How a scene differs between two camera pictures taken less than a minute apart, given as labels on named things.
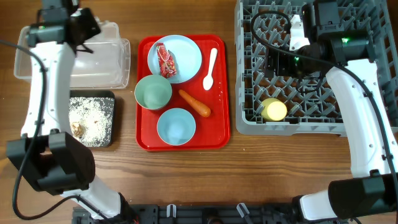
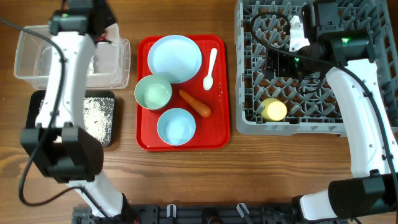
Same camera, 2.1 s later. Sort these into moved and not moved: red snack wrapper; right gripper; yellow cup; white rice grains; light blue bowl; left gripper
Moved: red snack wrapper; left gripper
Not moved: yellow cup; right gripper; white rice grains; light blue bowl
